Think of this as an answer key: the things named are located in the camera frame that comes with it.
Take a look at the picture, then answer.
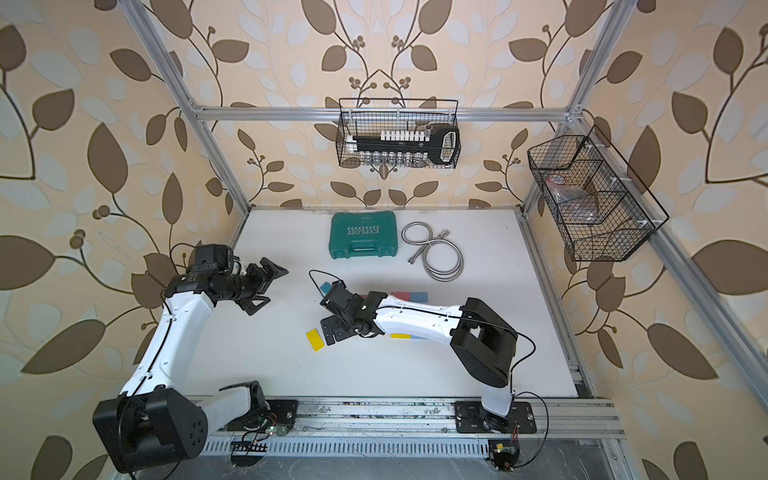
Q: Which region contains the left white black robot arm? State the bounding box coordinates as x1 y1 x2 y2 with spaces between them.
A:
92 255 288 477

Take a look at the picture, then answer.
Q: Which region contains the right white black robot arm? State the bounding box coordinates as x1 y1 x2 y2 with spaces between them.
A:
320 282 519 418

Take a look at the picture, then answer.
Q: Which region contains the green plastic tool case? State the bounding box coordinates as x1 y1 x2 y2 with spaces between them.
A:
329 211 398 259

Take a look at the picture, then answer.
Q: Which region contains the black white socket set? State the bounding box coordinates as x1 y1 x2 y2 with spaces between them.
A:
336 124 461 168

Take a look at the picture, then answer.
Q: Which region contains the clear plastic bag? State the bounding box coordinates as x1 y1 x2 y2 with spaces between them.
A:
546 175 599 224

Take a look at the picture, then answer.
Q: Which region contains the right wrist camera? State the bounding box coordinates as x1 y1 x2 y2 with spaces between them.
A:
320 281 364 320

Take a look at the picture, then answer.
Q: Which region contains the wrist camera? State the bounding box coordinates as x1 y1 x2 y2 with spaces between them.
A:
320 281 364 320
187 244 235 275

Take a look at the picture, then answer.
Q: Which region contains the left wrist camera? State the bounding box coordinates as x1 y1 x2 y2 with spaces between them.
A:
187 244 235 275

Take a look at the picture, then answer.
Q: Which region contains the coiled metal shower hose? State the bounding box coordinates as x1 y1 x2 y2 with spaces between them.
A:
400 221 465 283

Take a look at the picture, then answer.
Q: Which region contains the aluminium front rail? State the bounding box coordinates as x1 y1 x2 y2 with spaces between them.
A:
268 393 626 440

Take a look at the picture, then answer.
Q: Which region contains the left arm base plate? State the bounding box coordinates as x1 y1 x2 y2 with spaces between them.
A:
222 398 299 436

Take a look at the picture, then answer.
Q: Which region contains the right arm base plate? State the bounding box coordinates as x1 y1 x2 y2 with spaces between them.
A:
453 401 537 434

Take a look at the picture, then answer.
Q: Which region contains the centre black wire basket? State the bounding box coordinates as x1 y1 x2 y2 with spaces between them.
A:
335 96 461 169

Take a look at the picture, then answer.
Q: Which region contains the black wire basket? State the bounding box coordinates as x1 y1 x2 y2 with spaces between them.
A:
527 126 669 262
335 96 461 169

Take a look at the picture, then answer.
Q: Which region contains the right black wire basket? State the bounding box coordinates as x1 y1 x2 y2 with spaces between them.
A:
527 126 669 262

